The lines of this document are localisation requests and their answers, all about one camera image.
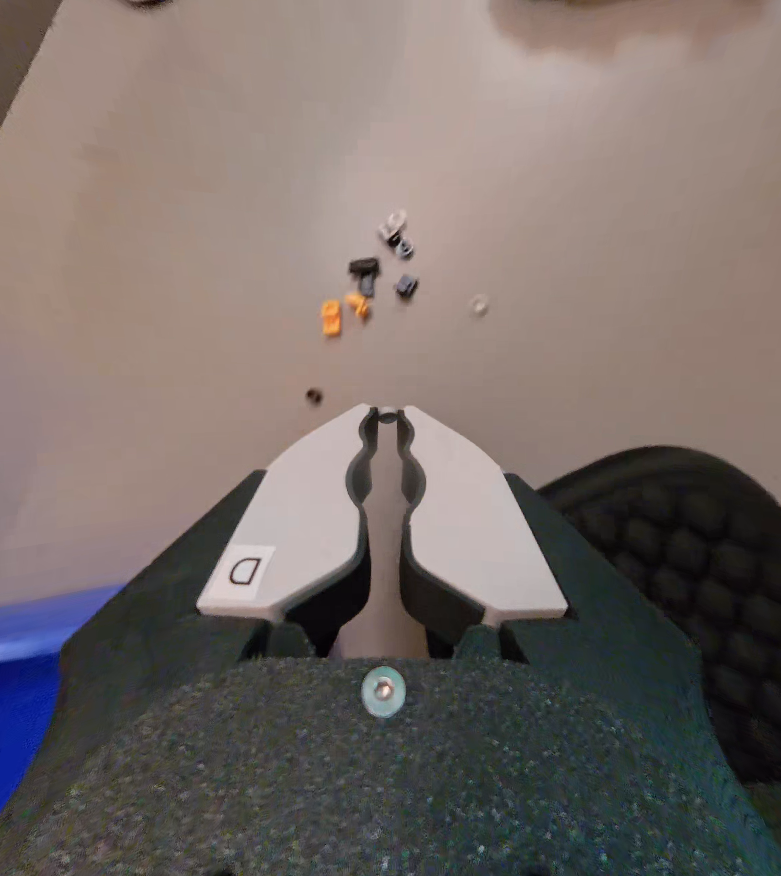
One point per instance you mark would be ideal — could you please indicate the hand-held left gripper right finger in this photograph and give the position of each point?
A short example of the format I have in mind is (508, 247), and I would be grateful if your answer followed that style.
(486, 540)

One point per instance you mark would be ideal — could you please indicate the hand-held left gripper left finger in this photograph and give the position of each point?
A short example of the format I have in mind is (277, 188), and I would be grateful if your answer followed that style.
(287, 534)

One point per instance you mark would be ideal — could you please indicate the small orange lego piece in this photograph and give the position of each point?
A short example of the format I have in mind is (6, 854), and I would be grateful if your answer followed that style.
(331, 318)
(359, 305)

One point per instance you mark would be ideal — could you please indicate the tiny black lego piece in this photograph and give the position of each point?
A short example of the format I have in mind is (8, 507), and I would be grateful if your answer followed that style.
(405, 248)

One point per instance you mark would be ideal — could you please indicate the clear round lego stud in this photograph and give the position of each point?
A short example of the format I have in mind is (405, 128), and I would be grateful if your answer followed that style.
(397, 217)
(478, 305)

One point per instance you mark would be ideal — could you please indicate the dark lego clip plate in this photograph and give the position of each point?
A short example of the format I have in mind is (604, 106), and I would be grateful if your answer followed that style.
(407, 285)

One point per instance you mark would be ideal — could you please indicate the blue plastic bin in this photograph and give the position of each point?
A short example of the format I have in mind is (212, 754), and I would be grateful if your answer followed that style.
(0, 684)

